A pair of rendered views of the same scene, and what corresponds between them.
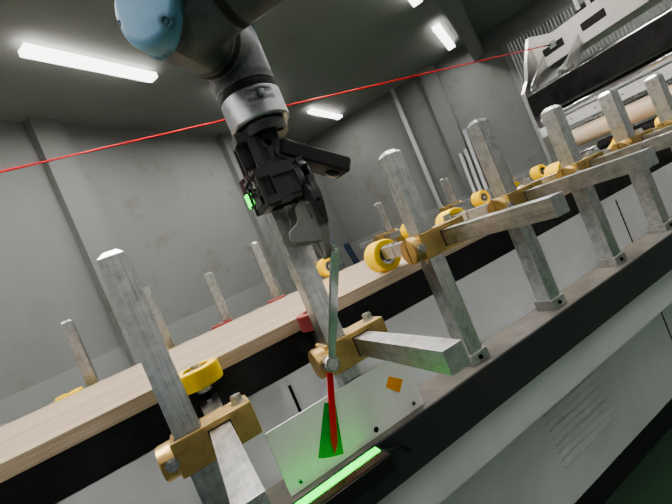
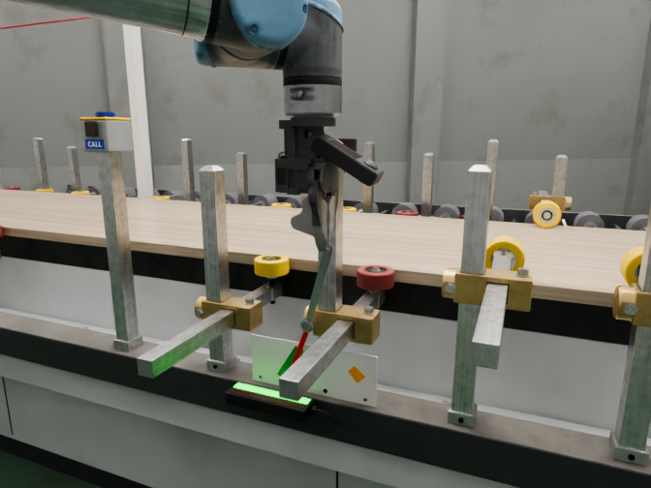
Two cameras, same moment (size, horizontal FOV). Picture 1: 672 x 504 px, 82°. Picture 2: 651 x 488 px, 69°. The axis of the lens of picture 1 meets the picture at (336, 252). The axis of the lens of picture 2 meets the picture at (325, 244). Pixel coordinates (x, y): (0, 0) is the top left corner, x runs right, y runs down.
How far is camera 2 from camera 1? 57 cm
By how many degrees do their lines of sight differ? 48
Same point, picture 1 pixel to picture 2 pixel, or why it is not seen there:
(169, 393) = (211, 272)
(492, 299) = not seen: hidden behind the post
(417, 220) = (466, 258)
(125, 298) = (205, 202)
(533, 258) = (628, 387)
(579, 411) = not seen: outside the picture
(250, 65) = (300, 65)
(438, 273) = (460, 320)
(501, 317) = not seen: hidden behind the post
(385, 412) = (338, 386)
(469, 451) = (409, 472)
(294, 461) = (262, 363)
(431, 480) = (361, 458)
